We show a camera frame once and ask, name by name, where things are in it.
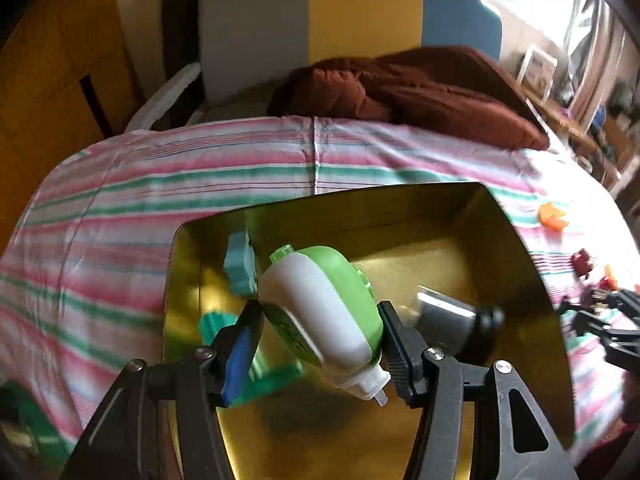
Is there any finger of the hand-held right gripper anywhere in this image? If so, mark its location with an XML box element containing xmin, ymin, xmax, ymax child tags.
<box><xmin>607</xmin><ymin>287</ymin><xmax>640</xmax><ymax>318</ymax></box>
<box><xmin>557</xmin><ymin>300</ymin><xmax>640</xmax><ymax>367</ymax></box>

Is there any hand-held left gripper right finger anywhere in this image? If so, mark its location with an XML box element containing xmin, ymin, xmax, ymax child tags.
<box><xmin>377</xmin><ymin>301</ymin><xmax>576</xmax><ymax>480</ymax></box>

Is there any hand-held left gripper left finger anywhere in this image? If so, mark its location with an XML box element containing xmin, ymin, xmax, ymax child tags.
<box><xmin>60</xmin><ymin>300</ymin><xmax>263</xmax><ymax>480</ymax></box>

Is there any green plastic spool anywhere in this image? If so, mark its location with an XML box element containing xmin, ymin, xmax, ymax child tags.
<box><xmin>197</xmin><ymin>310</ymin><xmax>303</xmax><ymax>406</ymax></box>

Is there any red toy block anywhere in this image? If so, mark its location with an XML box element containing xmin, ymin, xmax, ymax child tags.
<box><xmin>571</xmin><ymin>250</ymin><xmax>595</xmax><ymax>277</ymax></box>

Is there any grey jar with black lid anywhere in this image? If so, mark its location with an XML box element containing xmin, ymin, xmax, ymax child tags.
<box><xmin>412</xmin><ymin>285</ymin><xmax>506</xmax><ymax>361</ymax></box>

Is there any light blue plastic piece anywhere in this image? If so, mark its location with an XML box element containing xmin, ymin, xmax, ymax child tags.
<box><xmin>223</xmin><ymin>230</ymin><xmax>257</xmax><ymax>297</ymax></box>

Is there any orange plastic scoop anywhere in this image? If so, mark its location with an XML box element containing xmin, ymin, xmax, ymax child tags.
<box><xmin>537</xmin><ymin>202</ymin><xmax>570</xmax><ymax>232</ymax></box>

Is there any gold tin box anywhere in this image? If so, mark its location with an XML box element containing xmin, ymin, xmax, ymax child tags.
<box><xmin>162</xmin><ymin>182</ymin><xmax>576</xmax><ymax>480</ymax></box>

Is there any wooden side shelf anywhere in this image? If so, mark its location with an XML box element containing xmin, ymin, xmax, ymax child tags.
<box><xmin>525</xmin><ymin>95</ymin><xmax>621</xmax><ymax>181</ymax></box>

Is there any striped bed sheet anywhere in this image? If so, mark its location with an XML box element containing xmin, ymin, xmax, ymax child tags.
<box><xmin>0</xmin><ymin>115</ymin><xmax>640</xmax><ymax>466</ymax></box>

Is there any sheer window curtain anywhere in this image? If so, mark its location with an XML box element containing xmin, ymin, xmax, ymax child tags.
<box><xmin>565</xmin><ymin>0</ymin><xmax>632</xmax><ymax>121</ymax></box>

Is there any brown quilt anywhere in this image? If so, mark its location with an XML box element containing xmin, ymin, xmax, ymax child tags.
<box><xmin>267</xmin><ymin>45</ymin><xmax>551</xmax><ymax>151</ymax></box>

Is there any wooden wardrobe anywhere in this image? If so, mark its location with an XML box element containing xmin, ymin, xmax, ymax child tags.
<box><xmin>0</xmin><ymin>0</ymin><xmax>146</xmax><ymax>256</ymax></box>

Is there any grey yellow blue headboard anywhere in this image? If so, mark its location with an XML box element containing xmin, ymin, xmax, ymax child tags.
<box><xmin>197</xmin><ymin>0</ymin><xmax>503</xmax><ymax>106</ymax></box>

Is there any white picture frame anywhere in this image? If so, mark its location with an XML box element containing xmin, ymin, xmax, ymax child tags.
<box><xmin>517</xmin><ymin>44</ymin><xmax>558</xmax><ymax>101</ymax></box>

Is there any white bed rail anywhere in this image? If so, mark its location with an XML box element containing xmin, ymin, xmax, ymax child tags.
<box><xmin>125</xmin><ymin>62</ymin><xmax>201</xmax><ymax>133</ymax></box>

